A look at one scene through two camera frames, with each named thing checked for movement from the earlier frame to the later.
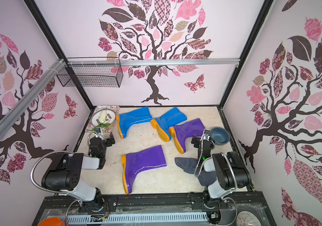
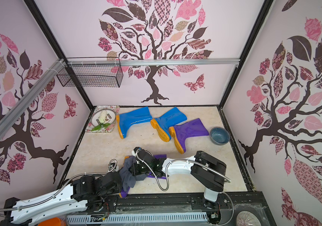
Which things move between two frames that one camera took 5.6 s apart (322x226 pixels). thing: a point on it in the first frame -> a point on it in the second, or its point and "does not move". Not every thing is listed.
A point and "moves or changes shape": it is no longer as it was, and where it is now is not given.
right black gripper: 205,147 -> 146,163
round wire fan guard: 247,218 does not move
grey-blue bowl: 220,135 does not move
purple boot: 132,163 moves or changes shape
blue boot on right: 163,124 does not move
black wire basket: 93,72 does not move
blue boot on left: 124,119 does not move
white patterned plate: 110,118 does not move
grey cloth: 192,165 moves or changes shape
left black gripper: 109,140 -> 118,189
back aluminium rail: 153,62 does not move
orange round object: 54,221 does not move
